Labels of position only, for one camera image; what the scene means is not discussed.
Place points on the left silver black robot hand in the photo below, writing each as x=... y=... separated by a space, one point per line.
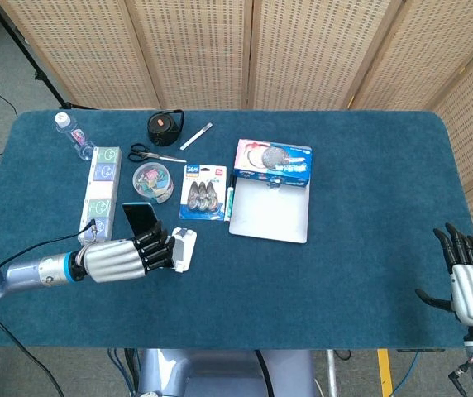
x=129 y=256

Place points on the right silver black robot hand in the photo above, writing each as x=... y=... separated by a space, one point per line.
x=470 y=289

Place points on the black smartphone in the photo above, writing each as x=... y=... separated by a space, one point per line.
x=138 y=218

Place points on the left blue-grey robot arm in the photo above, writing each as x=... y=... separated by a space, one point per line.
x=21 y=273

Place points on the white phone stand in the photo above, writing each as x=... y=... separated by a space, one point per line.
x=184 y=248

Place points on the binder clip blister pack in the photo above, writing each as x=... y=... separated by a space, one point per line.
x=203 y=191

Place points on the blue steel scourer box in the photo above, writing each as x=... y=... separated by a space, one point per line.
x=273 y=162

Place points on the clear jar of binder clips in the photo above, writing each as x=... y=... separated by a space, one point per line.
x=152 y=182

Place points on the green white marker pen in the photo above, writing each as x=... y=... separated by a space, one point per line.
x=230 y=198

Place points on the clear plastic water bottle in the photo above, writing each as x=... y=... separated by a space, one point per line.
x=74 y=135

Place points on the black round case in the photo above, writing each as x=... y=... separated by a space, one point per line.
x=164 y=127

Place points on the white clipboard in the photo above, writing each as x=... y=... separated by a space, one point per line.
x=269 y=213

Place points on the blue-grey robot torso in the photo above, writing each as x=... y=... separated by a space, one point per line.
x=224 y=372

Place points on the silver metal table leg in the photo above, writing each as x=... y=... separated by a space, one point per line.
x=332 y=372

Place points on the blue table mat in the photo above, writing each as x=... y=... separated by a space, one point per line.
x=302 y=281

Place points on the woven bamboo folding screen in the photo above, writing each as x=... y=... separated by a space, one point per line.
x=261 y=49

